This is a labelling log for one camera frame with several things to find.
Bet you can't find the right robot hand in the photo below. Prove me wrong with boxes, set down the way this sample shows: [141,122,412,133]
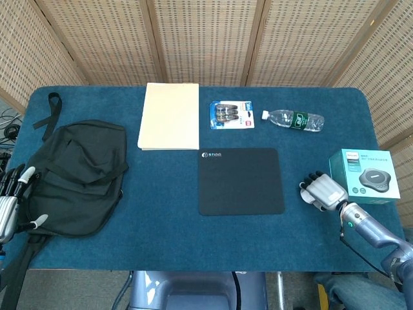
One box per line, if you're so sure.
[299,170,349,212]

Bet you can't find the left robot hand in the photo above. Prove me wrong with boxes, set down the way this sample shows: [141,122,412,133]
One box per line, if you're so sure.
[0,163,49,243]

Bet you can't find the white computer mouse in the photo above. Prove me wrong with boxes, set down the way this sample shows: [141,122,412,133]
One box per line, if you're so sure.
[299,187,319,205]

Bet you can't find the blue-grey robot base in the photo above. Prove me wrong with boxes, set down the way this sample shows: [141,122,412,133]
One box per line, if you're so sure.
[128,270,268,310]

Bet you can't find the black mouse pad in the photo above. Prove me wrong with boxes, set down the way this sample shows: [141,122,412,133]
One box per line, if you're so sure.
[197,147,286,216]

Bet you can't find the teal speakerphone box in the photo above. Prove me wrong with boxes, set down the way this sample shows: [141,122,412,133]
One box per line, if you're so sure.
[328,148,401,205]

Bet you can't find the clear plastic water bottle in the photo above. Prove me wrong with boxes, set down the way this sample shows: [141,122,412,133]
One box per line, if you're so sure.
[261,108,325,134]

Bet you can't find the black fabric bag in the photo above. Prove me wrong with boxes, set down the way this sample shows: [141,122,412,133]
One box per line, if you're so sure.
[0,92,130,310]

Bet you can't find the battery blister pack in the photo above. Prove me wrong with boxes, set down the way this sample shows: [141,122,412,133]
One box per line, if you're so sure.
[209,100,256,130]

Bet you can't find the blue denim trouser leg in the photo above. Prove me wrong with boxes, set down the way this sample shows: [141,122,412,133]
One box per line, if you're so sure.
[314,273,406,310]

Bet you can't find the metal table leg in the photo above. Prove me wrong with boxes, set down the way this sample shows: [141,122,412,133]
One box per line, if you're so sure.
[276,271,287,310]

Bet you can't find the blue tablecloth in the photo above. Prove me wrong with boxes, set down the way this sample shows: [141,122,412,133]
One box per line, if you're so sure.
[5,84,408,272]

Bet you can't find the cream paper folder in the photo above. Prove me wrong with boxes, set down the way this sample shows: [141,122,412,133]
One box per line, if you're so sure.
[137,82,200,151]

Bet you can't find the woven wooden folding screen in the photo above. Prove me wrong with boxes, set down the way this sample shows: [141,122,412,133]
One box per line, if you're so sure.
[0,0,413,227]

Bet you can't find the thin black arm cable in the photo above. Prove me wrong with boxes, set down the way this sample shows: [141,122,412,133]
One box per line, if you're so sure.
[338,225,398,285]

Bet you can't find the black floor cables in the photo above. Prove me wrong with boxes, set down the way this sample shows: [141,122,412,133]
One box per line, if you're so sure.
[0,108,23,169]

